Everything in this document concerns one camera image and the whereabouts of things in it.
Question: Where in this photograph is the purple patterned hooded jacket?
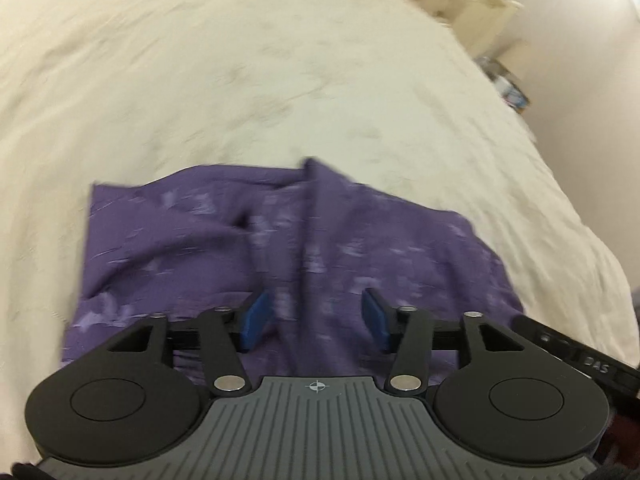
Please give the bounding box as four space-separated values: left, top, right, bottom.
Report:
60 157 525 386

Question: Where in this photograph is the bed with cream bedspread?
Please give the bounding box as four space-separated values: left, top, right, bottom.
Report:
0 0 640 466

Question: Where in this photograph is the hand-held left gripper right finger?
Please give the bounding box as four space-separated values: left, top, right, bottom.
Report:
361 287 526 394

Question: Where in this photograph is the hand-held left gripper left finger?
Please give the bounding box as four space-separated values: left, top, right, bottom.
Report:
107 289 275 394

